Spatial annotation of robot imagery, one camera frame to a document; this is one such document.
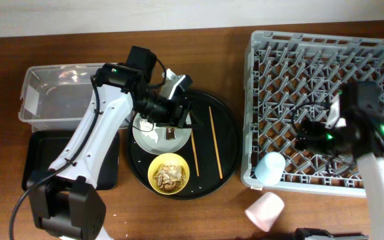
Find yellow bowl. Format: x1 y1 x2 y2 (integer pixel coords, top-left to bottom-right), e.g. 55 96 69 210
148 153 190 195

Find light blue cup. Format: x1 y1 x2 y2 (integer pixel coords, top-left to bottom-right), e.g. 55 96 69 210
255 152 285 186

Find pink cup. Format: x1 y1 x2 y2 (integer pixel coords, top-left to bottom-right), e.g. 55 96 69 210
245 192 285 232

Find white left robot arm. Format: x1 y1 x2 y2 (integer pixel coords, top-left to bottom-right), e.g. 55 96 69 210
9 46 202 239

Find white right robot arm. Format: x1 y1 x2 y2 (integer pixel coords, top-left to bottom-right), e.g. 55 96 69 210
293 82 384 239

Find grey dishwasher rack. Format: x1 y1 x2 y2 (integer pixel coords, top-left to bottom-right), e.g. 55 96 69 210
241 31 384 197

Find gold snack wrapper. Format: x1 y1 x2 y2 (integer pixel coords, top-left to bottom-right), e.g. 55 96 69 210
165 127 176 141

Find crumpled white tissue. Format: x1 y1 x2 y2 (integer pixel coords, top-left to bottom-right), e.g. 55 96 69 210
139 119 159 143

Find round black tray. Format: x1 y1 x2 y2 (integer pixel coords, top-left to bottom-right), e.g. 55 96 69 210
126 88 241 200

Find grey plate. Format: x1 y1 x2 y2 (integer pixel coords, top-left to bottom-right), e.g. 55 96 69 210
133 115 191 155

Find right wooden chopstick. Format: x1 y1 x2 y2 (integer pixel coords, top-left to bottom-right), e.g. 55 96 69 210
209 106 223 179

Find food scraps in bowl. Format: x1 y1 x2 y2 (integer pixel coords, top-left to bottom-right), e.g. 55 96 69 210
153 164 186 193

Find clear plastic bin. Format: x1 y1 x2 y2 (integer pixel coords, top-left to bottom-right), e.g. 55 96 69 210
18 62 135 133

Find black rectangular tray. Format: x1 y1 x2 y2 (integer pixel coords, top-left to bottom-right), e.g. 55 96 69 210
21 130 120 191

